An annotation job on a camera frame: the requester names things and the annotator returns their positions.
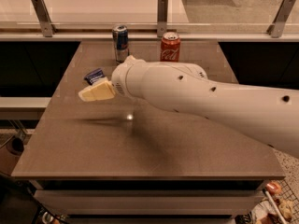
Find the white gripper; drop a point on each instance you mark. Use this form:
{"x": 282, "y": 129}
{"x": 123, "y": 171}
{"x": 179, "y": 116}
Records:
{"x": 121, "y": 77}

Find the blue rxbar wrapper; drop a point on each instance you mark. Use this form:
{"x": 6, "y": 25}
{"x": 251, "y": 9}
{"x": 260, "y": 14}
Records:
{"x": 94, "y": 75}

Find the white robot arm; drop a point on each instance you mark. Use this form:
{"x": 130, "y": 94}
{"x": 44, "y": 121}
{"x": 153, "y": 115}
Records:
{"x": 269, "y": 115}

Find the blue silver energy drink can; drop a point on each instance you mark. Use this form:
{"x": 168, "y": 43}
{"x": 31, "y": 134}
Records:
{"x": 121, "y": 43}

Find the red coca-cola can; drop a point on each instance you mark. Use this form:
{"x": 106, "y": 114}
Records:
{"x": 170, "y": 47}

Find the glass railing panel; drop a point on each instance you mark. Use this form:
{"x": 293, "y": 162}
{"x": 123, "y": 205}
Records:
{"x": 219, "y": 16}

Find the dark round object left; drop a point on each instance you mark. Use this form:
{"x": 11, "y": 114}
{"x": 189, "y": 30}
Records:
{"x": 15, "y": 146}

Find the left metal railing bracket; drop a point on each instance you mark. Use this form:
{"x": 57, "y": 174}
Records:
{"x": 43, "y": 16}

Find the metal railing bracket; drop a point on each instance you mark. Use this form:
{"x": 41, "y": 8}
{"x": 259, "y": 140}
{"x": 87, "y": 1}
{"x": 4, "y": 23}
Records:
{"x": 276, "y": 28}
{"x": 43, "y": 16}
{"x": 162, "y": 15}

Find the middle metal railing bracket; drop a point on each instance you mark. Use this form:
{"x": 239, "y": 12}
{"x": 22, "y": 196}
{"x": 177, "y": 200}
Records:
{"x": 162, "y": 15}

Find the right metal railing bracket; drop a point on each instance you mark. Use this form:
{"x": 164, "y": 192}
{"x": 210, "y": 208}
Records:
{"x": 276, "y": 28}

